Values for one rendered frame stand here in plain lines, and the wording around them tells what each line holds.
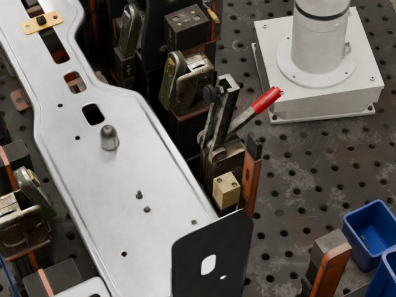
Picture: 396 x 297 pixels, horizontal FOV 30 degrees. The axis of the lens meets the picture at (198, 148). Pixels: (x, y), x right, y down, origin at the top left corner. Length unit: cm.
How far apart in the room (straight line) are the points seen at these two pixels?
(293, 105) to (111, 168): 56
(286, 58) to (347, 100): 17
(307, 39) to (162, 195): 56
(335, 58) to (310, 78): 7
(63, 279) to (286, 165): 66
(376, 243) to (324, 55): 43
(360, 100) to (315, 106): 11
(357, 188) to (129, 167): 59
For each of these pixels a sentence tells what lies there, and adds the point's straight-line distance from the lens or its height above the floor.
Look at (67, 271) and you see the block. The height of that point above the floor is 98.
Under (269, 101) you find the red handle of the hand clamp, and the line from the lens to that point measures 124.
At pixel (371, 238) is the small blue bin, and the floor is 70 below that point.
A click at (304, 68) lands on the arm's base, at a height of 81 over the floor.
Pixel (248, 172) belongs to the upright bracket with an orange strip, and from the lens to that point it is 119.
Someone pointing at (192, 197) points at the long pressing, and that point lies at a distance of 128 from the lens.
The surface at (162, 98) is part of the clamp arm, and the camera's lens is 140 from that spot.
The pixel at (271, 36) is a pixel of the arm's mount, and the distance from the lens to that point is 182.
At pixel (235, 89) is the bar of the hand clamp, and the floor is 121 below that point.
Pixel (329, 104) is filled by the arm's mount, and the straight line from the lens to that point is 175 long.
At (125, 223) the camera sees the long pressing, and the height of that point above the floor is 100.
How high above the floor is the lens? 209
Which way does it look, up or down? 55 degrees down
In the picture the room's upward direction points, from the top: 2 degrees clockwise
